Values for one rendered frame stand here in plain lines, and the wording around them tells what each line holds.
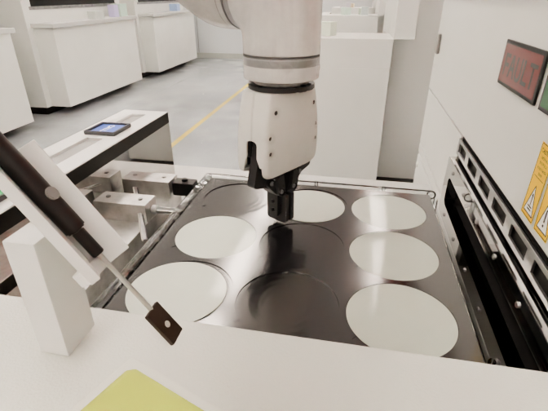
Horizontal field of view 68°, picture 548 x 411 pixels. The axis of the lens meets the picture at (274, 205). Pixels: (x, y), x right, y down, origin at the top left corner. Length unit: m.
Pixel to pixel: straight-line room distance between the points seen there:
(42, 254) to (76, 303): 0.05
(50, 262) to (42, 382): 0.07
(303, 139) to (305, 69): 0.09
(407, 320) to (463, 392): 0.14
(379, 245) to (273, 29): 0.27
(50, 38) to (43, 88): 0.52
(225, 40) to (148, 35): 2.29
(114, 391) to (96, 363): 0.11
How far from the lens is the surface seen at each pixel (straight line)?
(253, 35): 0.45
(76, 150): 0.70
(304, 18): 0.44
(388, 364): 0.28
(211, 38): 8.84
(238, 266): 0.46
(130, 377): 0.19
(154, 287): 0.45
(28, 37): 5.00
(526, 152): 0.47
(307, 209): 0.58
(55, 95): 5.09
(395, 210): 0.60
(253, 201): 0.60
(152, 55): 6.88
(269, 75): 0.44
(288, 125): 0.46
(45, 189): 0.25
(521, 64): 0.51
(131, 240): 0.58
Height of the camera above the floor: 1.17
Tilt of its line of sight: 27 degrees down
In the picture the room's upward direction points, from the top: straight up
